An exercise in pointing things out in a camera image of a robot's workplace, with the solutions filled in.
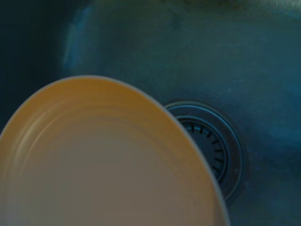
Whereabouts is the pink plastic plate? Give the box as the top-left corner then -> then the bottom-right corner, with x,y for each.
0,75 -> 231,226

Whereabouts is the stainless steel sink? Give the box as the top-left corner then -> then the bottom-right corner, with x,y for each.
0,0 -> 301,226

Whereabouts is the sink drain strainer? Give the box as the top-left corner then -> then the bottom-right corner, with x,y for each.
163,100 -> 243,203

